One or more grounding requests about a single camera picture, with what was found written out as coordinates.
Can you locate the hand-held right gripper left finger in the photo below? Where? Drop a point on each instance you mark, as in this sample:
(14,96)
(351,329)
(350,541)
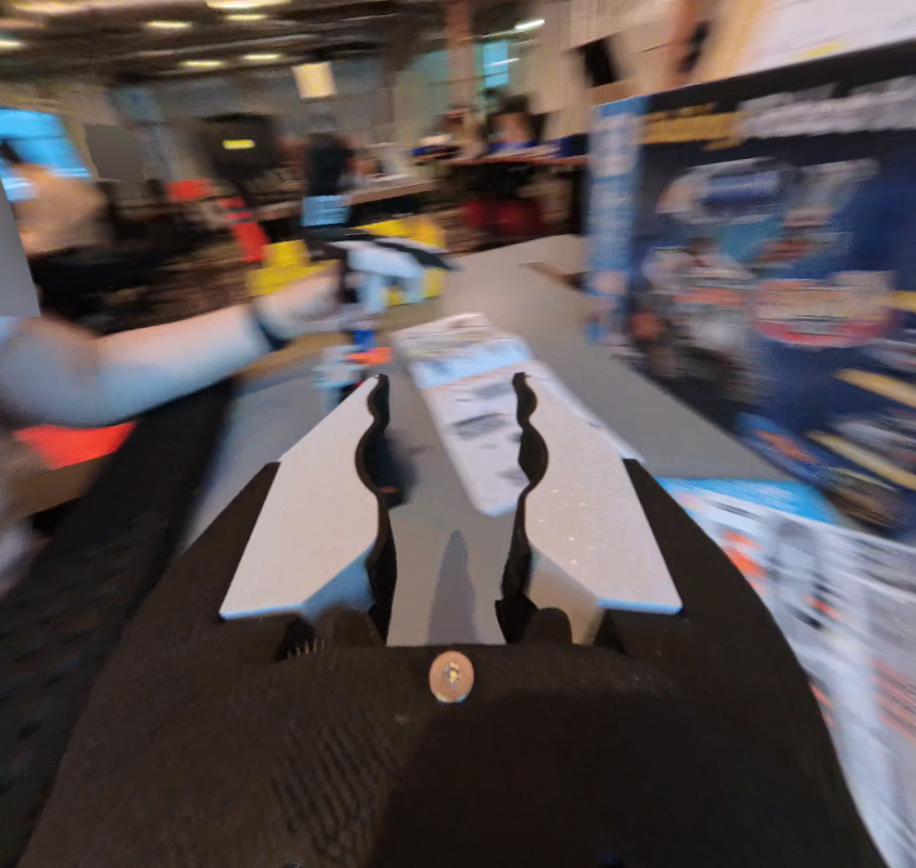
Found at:
(308,524)

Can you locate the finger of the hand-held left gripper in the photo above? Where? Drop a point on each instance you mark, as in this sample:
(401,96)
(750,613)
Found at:
(386,258)

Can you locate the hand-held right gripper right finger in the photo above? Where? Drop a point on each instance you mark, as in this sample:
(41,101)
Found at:
(594,524)

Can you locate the black grey brick assembly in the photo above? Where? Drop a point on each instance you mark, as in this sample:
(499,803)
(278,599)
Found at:
(336,374)

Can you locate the person's left forearm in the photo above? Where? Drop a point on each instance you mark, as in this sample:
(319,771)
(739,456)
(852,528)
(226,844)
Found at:
(143,367)

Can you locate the grey desk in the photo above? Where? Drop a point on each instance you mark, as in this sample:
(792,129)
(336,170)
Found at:
(558,288)

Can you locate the person's left hand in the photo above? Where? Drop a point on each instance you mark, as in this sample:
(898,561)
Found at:
(308,310)

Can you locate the yellow plastic bin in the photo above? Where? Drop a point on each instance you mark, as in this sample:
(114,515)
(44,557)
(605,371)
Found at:
(408,231)

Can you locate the black wristband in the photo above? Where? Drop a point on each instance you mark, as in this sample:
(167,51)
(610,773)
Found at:
(265,327)

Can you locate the black monitor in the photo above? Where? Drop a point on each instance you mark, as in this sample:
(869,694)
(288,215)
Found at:
(236,159)

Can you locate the open white instruction booklet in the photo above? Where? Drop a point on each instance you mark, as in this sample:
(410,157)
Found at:
(472,381)

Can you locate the orange panel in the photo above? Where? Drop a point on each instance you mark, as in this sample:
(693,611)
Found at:
(71,446)

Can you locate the white orange sticker sheet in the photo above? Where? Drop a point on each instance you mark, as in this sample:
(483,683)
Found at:
(844,632)

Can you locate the blue robot kit box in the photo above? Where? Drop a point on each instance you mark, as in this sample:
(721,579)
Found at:
(751,238)

